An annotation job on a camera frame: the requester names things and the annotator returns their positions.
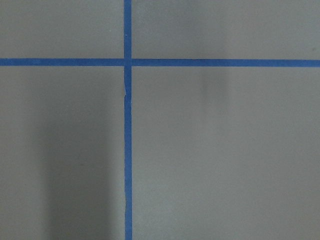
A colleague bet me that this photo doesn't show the brown paper table cover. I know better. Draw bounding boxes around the brown paper table cover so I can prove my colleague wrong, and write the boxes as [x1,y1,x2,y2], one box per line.
[0,0,320,240]

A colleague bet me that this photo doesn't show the blue tape grid lines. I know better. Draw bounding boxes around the blue tape grid lines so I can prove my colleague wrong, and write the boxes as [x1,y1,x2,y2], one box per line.
[0,0,320,240]

